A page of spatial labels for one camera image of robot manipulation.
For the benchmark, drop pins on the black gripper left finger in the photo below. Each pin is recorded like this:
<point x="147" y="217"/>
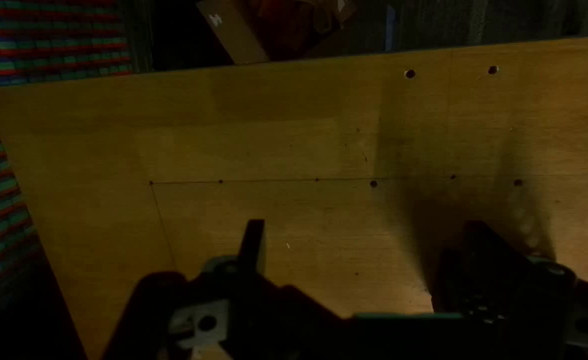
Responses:
<point x="250" y="247"/>

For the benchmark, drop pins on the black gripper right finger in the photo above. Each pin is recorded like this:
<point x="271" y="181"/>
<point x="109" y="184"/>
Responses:
<point x="491" y="266"/>

